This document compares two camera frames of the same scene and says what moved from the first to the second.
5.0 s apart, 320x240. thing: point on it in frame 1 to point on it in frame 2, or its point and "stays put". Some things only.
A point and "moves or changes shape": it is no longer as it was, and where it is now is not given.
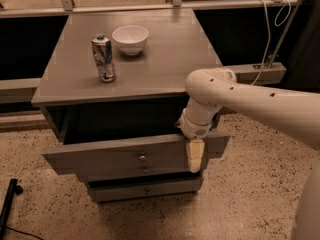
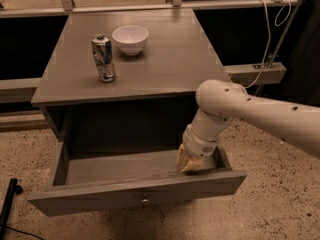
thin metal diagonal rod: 286,25 stays put
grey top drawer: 161,156 moves or changes shape
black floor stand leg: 13,190 stays put
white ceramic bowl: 130,39 stays put
